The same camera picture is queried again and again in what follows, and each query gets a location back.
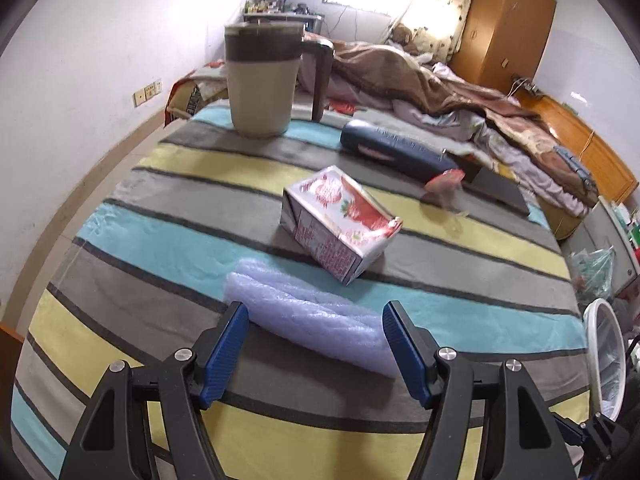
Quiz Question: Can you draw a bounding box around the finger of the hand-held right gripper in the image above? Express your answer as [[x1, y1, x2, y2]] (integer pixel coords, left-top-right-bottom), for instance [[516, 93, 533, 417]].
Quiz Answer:
[[550, 410, 630, 461]]

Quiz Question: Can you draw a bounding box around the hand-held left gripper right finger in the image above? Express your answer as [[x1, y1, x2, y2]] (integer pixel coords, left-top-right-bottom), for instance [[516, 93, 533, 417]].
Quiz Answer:
[[381, 300, 581, 480]]

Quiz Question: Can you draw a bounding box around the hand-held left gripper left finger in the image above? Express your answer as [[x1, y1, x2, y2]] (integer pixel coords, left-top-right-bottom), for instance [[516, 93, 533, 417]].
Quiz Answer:
[[59, 301, 250, 480]]

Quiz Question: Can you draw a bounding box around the white trash bin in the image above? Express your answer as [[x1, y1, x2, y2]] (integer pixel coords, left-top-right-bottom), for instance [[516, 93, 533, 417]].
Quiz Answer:
[[582, 298, 629, 421]]

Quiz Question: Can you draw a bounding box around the lavender bubble wrap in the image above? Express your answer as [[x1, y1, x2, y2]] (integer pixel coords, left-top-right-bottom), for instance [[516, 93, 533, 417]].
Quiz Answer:
[[223, 258, 406, 378]]

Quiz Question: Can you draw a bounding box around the red and white carton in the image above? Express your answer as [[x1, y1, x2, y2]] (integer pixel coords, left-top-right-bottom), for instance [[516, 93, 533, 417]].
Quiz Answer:
[[281, 166, 403, 286]]

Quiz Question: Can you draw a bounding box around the green plastic bag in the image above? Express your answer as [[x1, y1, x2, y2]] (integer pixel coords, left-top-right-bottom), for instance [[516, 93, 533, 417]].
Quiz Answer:
[[570, 245, 616, 306]]

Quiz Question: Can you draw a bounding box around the striped tablecloth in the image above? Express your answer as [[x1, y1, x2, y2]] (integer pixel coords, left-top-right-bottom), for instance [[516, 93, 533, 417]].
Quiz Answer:
[[10, 100, 591, 480]]

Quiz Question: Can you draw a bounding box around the clear red plastic wrapper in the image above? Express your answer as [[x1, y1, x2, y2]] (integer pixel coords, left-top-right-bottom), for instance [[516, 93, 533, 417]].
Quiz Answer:
[[424, 169, 468, 211]]

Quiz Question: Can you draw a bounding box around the white cabinet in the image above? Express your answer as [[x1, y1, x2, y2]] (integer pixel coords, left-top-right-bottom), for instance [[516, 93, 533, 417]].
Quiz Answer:
[[585, 195, 640, 301]]

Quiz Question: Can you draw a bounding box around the dark blue case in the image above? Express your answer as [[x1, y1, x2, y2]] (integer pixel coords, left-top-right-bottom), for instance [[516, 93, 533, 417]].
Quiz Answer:
[[340, 119, 466, 183]]

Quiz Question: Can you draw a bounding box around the beige mug with brown lid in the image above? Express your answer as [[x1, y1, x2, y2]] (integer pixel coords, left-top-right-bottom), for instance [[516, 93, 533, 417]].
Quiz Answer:
[[223, 22, 335, 138]]

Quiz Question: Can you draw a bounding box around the unmade bed with blankets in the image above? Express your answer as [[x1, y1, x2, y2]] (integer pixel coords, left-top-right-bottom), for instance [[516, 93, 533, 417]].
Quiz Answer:
[[300, 32, 601, 201]]

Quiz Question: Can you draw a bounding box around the wooden headboard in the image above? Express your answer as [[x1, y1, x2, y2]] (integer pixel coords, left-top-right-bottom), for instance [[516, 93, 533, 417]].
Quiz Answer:
[[510, 85, 640, 206]]

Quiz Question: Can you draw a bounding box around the power strip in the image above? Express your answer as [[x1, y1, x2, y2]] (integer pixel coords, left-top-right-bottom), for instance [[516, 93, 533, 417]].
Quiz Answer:
[[512, 76, 543, 98]]

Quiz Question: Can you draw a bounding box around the brown teddy bear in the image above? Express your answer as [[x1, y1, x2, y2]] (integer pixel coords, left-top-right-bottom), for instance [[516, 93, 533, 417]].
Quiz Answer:
[[392, 25, 431, 55]]

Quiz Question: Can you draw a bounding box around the cluttered desk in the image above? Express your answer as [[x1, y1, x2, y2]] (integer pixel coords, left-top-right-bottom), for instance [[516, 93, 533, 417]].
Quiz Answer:
[[242, 7, 326, 36]]

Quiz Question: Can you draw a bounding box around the wooden wardrobe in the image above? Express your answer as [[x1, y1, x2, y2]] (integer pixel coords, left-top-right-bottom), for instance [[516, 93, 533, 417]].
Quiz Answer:
[[450, 0, 557, 93]]

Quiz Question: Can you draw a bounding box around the patterned curtain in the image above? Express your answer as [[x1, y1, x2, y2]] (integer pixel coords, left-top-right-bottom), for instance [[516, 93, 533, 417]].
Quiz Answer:
[[385, 0, 476, 61]]

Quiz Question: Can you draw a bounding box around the wall socket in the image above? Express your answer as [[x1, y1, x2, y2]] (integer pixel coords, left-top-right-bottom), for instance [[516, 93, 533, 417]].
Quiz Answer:
[[132, 78, 163, 107]]

